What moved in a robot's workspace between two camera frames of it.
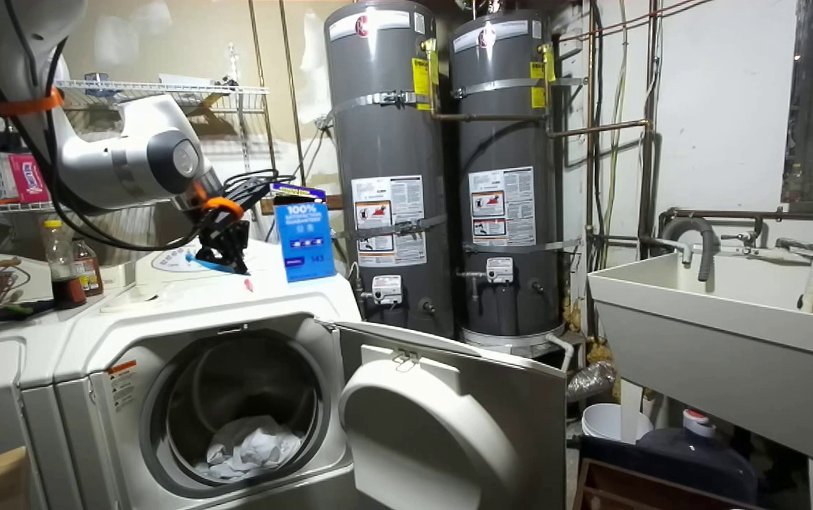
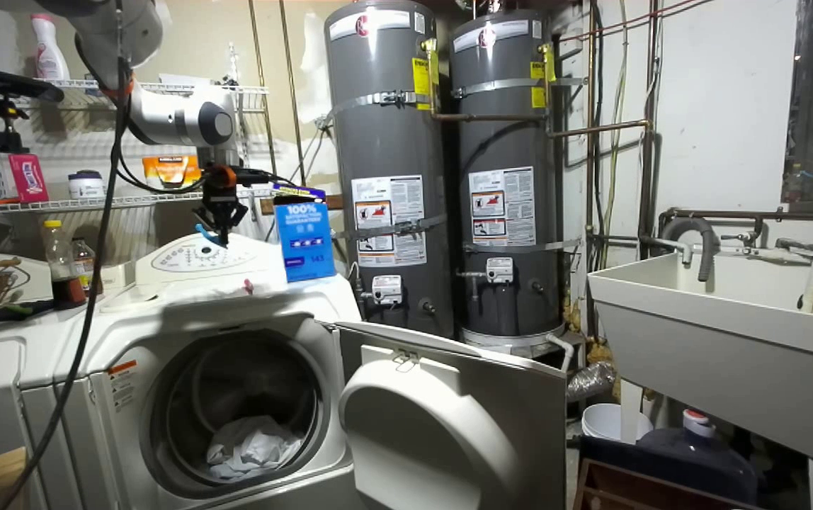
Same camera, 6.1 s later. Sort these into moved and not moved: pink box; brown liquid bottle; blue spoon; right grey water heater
Moved: blue spoon
Not moved: right grey water heater; brown liquid bottle; pink box
